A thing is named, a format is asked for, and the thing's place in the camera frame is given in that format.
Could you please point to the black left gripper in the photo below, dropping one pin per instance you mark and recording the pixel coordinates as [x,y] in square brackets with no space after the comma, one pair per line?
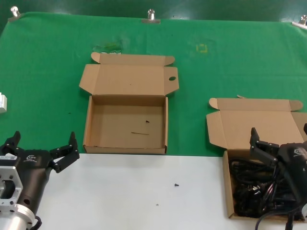
[33,172]

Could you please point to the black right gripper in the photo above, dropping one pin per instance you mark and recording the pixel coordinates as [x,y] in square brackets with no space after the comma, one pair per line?
[296,165]

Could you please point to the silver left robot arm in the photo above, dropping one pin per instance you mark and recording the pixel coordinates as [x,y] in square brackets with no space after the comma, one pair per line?
[12,220]

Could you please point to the brown cardboard box with hole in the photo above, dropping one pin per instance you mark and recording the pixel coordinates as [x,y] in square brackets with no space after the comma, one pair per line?
[124,79]

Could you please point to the white metal block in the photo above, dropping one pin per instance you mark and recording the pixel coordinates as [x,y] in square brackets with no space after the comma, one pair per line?
[3,103]

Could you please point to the green table cloth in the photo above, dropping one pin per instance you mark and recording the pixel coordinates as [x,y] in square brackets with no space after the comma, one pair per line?
[36,72]

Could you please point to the thin brown stick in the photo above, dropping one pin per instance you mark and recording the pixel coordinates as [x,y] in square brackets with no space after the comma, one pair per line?
[140,133]

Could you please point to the silver metal table clamp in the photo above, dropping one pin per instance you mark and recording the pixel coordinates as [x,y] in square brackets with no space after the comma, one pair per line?
[151,18]
[301,22]
[14,14]

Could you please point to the clear tape scrap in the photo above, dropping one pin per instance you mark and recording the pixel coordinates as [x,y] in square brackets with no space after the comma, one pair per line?
[108,49]

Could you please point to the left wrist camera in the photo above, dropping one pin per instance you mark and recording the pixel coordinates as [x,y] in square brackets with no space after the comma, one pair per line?
[7,158]

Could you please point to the silver left camera bracket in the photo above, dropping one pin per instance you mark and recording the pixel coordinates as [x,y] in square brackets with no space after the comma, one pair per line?
[10,177]

